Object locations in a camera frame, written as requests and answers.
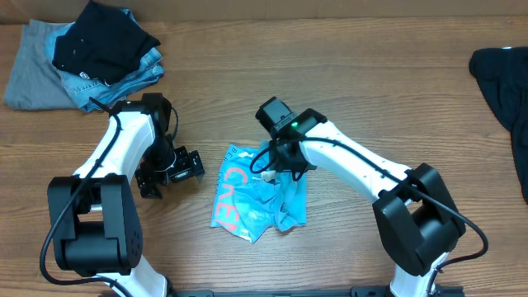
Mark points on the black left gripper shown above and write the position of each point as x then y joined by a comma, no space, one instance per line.
189,164

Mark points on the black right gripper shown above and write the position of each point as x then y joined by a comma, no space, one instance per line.
285,161

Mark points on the light blue printed t-shirt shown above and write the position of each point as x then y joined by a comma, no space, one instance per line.
247,204

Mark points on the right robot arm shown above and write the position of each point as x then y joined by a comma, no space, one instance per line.
418,222

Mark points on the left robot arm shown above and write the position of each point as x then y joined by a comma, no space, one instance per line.
95,233

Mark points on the folded blue denim jeans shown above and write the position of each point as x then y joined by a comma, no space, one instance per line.
149,72

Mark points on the black folded garment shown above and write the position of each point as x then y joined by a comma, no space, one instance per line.
103,43

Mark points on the grey folded garment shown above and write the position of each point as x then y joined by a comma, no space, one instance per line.
35,84

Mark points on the black garment at right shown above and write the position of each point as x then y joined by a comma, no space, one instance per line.
501,75

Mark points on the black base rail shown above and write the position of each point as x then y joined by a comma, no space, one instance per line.
280,293

